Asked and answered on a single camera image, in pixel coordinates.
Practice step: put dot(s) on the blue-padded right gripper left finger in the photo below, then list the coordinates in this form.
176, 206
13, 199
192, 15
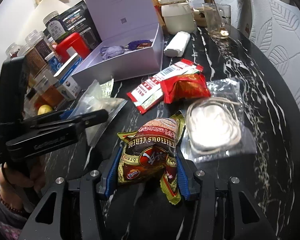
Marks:
109, 178

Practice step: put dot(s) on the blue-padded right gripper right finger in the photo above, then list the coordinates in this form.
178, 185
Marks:
189, 178

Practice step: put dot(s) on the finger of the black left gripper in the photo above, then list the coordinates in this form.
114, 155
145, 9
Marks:
55, 135

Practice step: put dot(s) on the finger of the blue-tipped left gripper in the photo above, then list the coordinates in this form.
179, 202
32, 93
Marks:
50, 119

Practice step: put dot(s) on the clear zip bag with contents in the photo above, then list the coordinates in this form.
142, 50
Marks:
97, 101

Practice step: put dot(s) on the nutritious cereal snack bag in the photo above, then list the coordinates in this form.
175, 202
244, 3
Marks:
150, 150

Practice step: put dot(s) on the clear bag with string coil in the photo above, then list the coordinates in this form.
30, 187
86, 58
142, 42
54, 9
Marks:
215, 127

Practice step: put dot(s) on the lavender cloth pouch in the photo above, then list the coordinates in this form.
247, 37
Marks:
110, 52

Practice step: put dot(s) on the red snack packet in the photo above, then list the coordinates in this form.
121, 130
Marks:
187, 86

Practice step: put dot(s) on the purple fuzzy tassel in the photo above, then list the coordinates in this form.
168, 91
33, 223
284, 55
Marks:
132, 45

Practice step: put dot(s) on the small brown snack bar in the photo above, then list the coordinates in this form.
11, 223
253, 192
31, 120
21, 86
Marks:
144, 45

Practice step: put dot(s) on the person's left hand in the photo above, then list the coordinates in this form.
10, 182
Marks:
9, 179

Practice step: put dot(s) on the yellow lemon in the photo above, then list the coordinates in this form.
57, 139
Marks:
44, 109

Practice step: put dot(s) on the blue white carton box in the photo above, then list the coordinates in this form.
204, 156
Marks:
67, 86

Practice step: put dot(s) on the glass jar amber liquid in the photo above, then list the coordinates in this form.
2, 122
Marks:
48, 92

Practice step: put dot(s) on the small blue white bottle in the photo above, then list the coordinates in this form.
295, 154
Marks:
53, 62

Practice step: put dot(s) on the plastic jar brown contents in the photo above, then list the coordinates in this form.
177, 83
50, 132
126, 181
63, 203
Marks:
33, 58

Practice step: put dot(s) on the red plastic stool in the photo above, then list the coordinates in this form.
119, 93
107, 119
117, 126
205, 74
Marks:
74, 43

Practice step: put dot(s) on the plastic jar red contents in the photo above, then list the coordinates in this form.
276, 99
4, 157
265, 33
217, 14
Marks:
12, 50

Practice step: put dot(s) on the dark tea jar white label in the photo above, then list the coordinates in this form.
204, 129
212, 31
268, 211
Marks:
55, 26

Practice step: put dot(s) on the black snack pouch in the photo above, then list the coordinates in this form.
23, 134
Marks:
77, 19

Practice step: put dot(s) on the white foam board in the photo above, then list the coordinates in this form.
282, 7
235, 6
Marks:
35, 19

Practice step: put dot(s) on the lavender open gift box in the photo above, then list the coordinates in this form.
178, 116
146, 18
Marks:
118, 23

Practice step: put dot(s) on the white rolled towel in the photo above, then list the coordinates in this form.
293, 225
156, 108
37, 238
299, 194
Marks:
177, 45

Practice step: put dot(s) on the cream ceramic lidded jar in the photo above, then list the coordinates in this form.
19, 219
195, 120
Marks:
177, 15

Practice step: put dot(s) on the beige ceramic bowl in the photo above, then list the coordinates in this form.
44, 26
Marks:
199, 17

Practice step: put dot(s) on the clear drinking glass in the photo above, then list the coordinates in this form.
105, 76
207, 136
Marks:
218, 19

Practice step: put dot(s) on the far white quilted chair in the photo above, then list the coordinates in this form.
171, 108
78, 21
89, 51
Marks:
241, 15

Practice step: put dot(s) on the white quilted chair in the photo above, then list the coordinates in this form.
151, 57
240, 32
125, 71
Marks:
241, 15
276, 32

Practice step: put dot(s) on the near white quilted chair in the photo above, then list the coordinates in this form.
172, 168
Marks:
276, 32

